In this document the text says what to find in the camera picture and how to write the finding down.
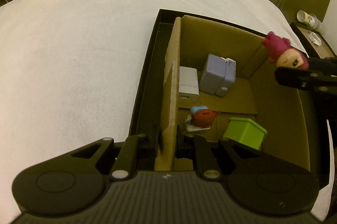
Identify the cardboard box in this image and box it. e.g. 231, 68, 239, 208
154, 15, 311, 172

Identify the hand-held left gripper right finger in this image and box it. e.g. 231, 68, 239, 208
177, 126, 267, 180

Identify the pink-haired doll head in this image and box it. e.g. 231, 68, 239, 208
261, 31, 309, 71

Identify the green cube container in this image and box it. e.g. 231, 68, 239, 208
222, 117, 267, 152

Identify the white printed cup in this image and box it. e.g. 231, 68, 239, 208
297, 10, 323, 31

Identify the purple toy refrigerator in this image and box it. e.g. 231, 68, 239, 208
199, 54, 237, 97

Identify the brown nightstand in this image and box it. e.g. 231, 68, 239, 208
291, 21, 337, 58

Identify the red crab toy figure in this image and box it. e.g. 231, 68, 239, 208
184, 105, 222, 133

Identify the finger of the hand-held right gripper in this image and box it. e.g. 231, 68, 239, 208
275, 67, 337, 94
307, 57, 337, 71

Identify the white crumpled tissue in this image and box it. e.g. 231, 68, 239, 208
307, 30, 322, 47

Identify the black tray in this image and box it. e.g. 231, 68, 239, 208
129, 9, 331, 188

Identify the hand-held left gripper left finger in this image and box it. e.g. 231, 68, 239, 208
67, 126, 162, 180

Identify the white charger block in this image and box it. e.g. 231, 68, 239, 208
178, 67, 200, 103

